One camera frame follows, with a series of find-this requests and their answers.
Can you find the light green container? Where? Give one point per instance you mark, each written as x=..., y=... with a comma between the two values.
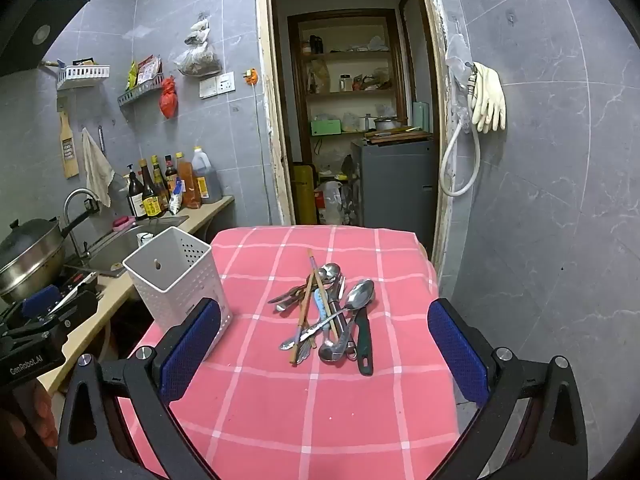
x=421, y=116

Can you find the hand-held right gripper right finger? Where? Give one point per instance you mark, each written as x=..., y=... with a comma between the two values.
x=457, y=350

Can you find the white wall basket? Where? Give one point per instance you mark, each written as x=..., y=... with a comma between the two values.
x=82, y=74

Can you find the cream rubber gloves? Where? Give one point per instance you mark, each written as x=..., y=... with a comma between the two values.
x=487, y=100

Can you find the wooden shelf unit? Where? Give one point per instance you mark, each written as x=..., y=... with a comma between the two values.
x=350, y=92

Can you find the green-yellow snack packet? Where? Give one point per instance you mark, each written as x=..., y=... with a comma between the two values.
x=133, y=76

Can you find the hanging beige towel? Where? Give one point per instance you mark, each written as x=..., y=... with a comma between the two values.
x=97, y=170

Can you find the metal hook bar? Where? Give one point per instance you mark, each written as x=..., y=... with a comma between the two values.
x=102, y=140

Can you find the wooden cutting board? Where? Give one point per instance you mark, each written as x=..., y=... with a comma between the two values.
x=400, y=135

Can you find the pink checked tablecloth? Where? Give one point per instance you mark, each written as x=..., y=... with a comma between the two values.
x=280, y=410

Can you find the dark pump bottle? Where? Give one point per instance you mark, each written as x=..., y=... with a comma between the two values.
x=135, y=197

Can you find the steel faucet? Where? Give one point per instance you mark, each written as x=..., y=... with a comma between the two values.
x=80, y=191

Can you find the steel pan with lid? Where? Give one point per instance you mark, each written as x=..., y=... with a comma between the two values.
x=30, y=260

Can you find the dark sauce bottle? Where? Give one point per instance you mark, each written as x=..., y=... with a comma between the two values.
x=158, y=175
x=170, y=170

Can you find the orange-brown sauce pouch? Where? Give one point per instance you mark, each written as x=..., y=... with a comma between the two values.
x=189, y=182

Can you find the small jar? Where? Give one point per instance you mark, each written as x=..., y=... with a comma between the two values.
x=345, y=83

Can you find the red plastic bag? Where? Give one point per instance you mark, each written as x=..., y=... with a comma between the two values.
x=168, y=100

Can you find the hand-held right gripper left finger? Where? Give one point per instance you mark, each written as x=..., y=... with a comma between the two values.
x=192, y=345

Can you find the grey fridge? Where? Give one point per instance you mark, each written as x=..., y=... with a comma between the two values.
x=395, y=185

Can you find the soy sauce bottle yellow label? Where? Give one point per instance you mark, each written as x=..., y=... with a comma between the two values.
x=150, y=200

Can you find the black range hood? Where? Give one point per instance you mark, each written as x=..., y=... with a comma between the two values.
x=30, y=35

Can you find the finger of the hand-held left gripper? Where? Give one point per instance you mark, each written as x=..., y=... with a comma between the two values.
x=75, y=312
x=42, y=300

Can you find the clear hanging plastic bag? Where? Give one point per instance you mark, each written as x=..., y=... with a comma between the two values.
x=457, y=55

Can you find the clear bag of dried goods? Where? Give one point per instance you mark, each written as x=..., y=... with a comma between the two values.
x=197, y=57

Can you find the wall socket plate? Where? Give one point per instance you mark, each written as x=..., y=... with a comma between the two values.
x=226, y=83

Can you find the beige kitchen counter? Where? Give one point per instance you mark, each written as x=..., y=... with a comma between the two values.
x=115, y=290

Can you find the white plastic jug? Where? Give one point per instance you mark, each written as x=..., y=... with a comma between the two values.
x=330, y=205

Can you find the wooden door frame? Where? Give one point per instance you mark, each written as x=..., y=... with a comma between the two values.
x=275, y=135

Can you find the red snack packets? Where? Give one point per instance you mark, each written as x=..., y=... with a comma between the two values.
x=149, y=67

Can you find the small wall hook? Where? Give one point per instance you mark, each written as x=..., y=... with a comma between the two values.
x=511, y=15

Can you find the white cup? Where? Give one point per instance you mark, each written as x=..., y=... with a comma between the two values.
x=145, y=238

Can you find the steel fork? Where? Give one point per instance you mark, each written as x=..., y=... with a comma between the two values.
x=286, y=298

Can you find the orange plug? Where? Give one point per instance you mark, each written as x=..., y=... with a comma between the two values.
x=252, y=77

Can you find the steel sink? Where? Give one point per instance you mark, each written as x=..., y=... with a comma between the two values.
x=112, y=252

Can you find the white perforated utensil holder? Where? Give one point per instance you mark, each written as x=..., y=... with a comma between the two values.
x=150, y=295

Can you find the wooden chopstick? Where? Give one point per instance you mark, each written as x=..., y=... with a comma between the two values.
x=299, y=320
x=309, y=305

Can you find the wooden grater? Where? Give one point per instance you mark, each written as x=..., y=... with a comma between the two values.
x=67, y=145

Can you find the wall switch plate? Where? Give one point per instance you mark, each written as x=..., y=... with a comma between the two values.
x=208, y=88

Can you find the steel pot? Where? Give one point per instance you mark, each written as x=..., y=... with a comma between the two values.
x=385, y=124

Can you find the pink soap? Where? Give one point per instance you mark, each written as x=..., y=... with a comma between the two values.
x=123, y=222

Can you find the green box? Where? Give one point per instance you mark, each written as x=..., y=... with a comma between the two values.
x=325, y=127

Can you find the person's left hand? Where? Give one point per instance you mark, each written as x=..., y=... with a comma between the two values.
x=32, y=412

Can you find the blue and white bag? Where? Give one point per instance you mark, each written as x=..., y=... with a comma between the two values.
x=175, y=200

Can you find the grey wall rack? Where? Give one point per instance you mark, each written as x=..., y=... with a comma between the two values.
x=137, y=94

